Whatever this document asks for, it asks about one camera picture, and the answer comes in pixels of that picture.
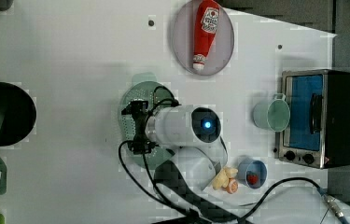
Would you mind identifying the toy strawberry in bowl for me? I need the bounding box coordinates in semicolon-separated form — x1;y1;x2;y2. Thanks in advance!
246;174;259;185

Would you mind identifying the grey round plate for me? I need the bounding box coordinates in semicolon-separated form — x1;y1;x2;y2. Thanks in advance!
171;0;234;76

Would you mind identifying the red ketchup bottle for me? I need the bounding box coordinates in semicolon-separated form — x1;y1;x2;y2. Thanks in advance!
192;0;220;71

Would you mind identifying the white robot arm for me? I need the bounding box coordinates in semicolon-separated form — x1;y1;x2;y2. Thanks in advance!
120;98;228;190

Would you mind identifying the toy orange slice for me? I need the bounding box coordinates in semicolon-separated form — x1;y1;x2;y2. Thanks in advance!
226;178;238;194

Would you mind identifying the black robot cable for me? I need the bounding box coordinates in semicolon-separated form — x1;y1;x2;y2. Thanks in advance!
118;85;350;224

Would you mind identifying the blue plastic bowl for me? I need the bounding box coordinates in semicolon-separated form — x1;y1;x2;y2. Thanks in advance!
236;158;267;189

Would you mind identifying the green plastic mug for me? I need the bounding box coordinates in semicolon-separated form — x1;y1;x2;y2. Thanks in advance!
253;93;290;133

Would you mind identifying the toy banana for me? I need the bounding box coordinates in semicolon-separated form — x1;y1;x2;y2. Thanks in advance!
212;167;238;190

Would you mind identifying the black cylindrical utensil holder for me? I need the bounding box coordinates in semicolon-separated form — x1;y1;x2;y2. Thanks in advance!
0;82;36;147

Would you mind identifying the green plastic strainer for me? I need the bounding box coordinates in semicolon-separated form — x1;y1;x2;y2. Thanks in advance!
118;73;178;170

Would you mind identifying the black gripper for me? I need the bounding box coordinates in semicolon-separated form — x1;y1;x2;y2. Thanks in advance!
121;101;156;155

